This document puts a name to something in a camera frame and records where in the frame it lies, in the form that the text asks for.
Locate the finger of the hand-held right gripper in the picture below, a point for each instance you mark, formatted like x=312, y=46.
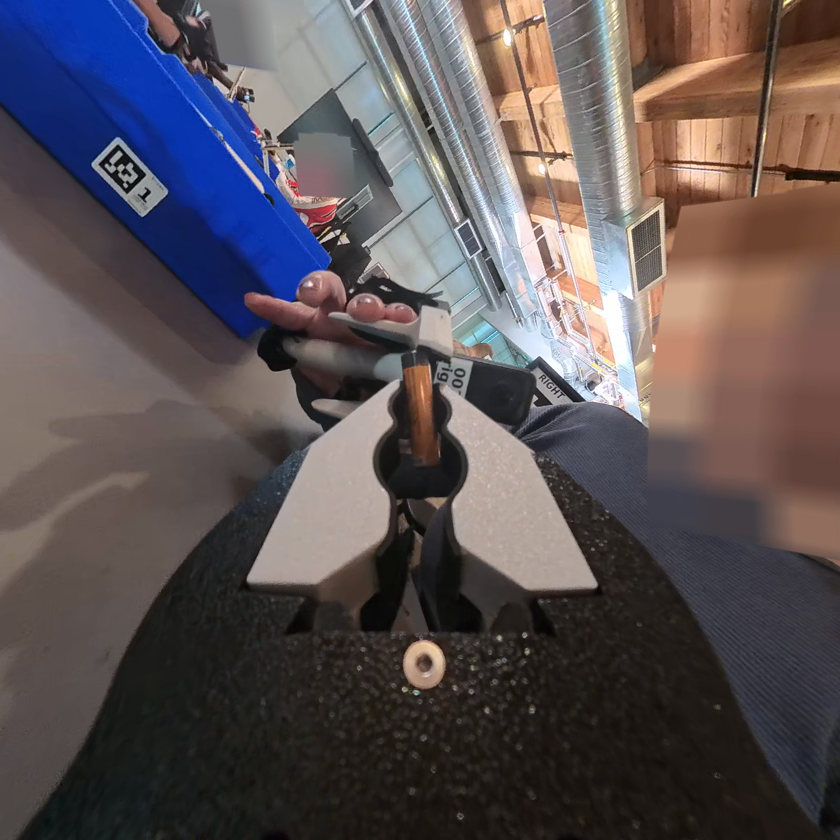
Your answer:
x=433, y=331

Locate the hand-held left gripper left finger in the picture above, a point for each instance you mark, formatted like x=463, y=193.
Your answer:
x=321, y=525

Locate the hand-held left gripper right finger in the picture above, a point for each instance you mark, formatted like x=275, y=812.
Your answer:
x=525, y=525

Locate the copper black battery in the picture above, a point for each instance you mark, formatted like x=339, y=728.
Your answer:
x=420, y=407

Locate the blue bin with white label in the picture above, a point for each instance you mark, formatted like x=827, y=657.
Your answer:
x=98, y=98

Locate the person's right hand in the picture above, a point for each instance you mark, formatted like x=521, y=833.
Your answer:
x=308, y=318

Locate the framed printed tag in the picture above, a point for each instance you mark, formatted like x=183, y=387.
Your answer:
x=554, y=384

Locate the large black display screen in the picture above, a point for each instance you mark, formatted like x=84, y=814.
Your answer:
x=377, y=203

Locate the red white garment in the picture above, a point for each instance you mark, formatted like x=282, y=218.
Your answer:
x=315, y=210

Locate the blue plastic bin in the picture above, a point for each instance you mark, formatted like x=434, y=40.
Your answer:
x=229, y=111

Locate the black ceiling pipe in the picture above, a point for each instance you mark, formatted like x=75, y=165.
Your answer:
x=764, y=98

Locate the small duct vent grille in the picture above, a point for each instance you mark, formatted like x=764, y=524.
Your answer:
x=468, y=237

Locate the large duct vent grille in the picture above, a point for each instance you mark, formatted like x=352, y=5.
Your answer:
x=646, y=246

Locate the large silver ventilation duct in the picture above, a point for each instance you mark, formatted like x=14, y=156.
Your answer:
x=590, y=98

